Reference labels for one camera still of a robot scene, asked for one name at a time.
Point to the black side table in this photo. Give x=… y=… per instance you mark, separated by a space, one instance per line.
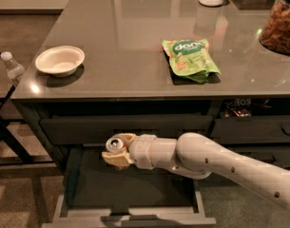
x=12 y=126

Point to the green chip bag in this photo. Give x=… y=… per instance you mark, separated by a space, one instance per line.
x=190 y=59

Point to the dark grey counter cabinet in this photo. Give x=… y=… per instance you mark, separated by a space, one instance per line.
x=126 y=71

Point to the open grey middle drawer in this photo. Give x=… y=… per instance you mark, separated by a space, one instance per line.
x=99 y=196

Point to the grey top left drawer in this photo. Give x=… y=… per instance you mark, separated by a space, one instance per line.
x=98 y=129

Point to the grey top right drawer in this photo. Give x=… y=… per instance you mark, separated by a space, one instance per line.
x=256 y=129

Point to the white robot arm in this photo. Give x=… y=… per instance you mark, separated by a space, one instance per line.
x=194 y=156

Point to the clear plastic water bottle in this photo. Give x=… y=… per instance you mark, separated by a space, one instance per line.
x=15 y=71

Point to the white paper bowl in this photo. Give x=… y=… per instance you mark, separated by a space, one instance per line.
x=60 y=61

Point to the dark snack bags in drawer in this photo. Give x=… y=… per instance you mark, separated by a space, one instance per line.
x=244 y=107

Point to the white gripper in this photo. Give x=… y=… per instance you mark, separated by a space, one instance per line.
x=142 y=151

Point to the glass jar of nuts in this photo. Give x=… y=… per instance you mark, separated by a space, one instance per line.
x=275 y=34

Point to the red coke can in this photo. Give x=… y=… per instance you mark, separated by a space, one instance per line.
x=114 y=145

